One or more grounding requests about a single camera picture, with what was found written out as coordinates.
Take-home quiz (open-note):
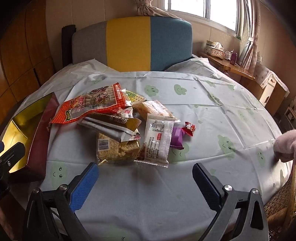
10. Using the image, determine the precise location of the clear brown crisp packet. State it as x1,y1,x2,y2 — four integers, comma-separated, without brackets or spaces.
132,100,181,122

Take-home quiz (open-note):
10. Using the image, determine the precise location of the hanging floral curtain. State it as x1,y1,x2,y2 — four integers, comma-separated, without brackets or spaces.
240,0,269,72

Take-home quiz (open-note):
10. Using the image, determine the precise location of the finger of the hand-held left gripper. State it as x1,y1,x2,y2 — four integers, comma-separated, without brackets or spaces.
0,142,26,174
0,173,11,202

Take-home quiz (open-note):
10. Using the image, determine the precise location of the wooden desk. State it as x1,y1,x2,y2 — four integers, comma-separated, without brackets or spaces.
199,52,256,80

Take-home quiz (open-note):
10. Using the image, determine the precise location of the dark red candy packet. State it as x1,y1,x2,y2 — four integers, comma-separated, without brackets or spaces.
181,122,196,137

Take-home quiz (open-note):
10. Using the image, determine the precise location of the tied floral curtain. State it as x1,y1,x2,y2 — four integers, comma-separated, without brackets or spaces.
135,0,183,20

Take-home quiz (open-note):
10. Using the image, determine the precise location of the small white pink candy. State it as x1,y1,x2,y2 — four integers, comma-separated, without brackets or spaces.
118,108,134,118

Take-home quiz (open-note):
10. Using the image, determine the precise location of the large red snack bag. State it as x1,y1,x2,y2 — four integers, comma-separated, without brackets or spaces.
49,83,133,124

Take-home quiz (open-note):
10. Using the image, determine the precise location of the white snack packet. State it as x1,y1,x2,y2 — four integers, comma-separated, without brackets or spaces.
136,113,176,168

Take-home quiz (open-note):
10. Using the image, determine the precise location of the grey yellow blue headboard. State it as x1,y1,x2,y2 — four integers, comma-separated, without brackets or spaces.
72,17,193,72

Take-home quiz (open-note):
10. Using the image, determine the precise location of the purple snack packet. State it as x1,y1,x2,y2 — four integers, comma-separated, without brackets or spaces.
170,126,185,150

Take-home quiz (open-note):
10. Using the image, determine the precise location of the clear rice cake packet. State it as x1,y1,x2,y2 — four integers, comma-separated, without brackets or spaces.
96,131,140,165

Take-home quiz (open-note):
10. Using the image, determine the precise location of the pink fuzzy cloth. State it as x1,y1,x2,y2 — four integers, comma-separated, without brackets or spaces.
273,130,296,163

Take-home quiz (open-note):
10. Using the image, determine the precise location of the cloud print tablecloth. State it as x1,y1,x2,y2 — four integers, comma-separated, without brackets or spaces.
7,58,295,241

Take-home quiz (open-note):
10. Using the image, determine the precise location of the window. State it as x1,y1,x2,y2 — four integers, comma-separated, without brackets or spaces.
170,0,251,39

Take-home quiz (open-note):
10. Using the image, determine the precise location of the patterned tissue box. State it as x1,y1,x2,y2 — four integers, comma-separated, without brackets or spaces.
206,47,226,60

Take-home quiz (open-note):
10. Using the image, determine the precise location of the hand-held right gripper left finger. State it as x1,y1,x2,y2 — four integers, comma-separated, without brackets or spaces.
22,162,100,241

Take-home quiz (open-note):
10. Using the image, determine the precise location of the gold tin box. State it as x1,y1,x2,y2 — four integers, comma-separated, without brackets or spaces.
0,92,60,183

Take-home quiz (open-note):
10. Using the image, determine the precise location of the small wooden cabinet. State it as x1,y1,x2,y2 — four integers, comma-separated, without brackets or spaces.
253,62,290,116

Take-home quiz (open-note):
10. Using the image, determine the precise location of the wicker chair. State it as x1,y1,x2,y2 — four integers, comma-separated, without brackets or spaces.
264,160,296,241

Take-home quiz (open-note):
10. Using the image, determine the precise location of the yellow green cracker packet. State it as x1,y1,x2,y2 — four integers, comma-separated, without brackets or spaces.
125,90,147,103

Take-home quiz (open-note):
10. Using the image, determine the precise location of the grey blue cushion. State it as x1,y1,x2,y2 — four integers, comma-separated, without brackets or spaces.
238,39,252,66

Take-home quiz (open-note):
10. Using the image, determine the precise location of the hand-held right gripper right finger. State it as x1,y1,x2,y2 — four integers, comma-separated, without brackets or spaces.
192,163,270,241

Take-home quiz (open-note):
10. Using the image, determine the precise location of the gold stick packet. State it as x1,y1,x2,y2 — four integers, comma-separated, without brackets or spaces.
87,113,142,131

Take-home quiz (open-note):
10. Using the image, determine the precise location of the silver stick packet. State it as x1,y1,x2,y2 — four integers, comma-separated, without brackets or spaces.
77,116,141,142

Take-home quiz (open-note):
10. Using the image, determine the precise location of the dotted cabinet cover cloth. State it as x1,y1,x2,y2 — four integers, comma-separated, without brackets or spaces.
253,62,278,89

